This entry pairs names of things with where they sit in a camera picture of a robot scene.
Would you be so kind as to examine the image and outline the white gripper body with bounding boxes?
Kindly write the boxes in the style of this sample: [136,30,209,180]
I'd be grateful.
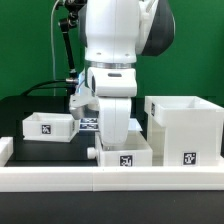
[98,97,131,146]

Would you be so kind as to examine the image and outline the white front drawer tray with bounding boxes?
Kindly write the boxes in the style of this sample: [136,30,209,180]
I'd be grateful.
[87,131,153,167]

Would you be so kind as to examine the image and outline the white drawer tray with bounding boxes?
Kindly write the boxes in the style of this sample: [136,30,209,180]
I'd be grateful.
[87,131,153,167]
[22,112,79,142]

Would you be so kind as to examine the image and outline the white drawer housing box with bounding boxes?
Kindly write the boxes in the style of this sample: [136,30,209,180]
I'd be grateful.
[144,96,224,167]

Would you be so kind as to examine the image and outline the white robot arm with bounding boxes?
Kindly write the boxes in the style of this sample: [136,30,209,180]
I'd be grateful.
[70,0,175,146]

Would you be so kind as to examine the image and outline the marker tag sheet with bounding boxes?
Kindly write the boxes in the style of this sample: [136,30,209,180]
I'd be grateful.
[79,118,142,131]

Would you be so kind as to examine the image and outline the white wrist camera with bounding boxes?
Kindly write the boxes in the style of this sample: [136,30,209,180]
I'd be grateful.
[87,67,137,98]

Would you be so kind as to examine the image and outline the grey thin cable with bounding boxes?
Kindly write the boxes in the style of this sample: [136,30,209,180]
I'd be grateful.
[50,0,64,97]

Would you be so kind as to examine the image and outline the black cables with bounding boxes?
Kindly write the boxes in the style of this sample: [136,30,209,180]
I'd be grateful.
[20,79,80,98]

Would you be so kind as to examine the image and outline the white fence frame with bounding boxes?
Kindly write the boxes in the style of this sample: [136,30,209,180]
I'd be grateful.
[0,137,224,192]

